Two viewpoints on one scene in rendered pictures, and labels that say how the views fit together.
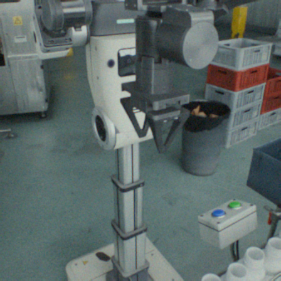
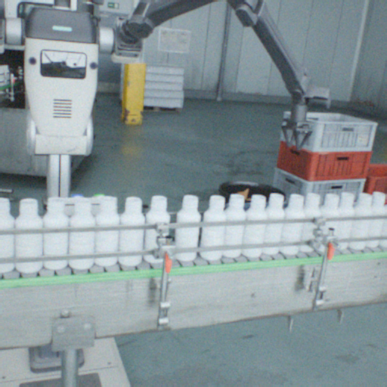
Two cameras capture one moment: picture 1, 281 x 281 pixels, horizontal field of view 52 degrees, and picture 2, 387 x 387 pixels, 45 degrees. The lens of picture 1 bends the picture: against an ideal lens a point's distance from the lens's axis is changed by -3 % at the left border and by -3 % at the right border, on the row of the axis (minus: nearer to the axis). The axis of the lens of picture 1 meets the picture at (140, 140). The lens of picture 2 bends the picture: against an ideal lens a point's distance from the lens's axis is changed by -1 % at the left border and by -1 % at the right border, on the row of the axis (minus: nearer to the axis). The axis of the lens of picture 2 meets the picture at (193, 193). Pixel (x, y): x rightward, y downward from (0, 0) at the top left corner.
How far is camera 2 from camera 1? 0.89 m
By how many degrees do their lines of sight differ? 13
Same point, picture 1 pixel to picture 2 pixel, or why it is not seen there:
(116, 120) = (37, 120)
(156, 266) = (97, 347)
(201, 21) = not seen: outside the picture
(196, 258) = (173, 372)
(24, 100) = (41, 158)
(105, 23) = (39, 27)
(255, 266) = (51, 209)
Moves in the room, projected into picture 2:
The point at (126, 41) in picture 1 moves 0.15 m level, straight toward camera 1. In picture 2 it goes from (50, 43) to (27, 42)
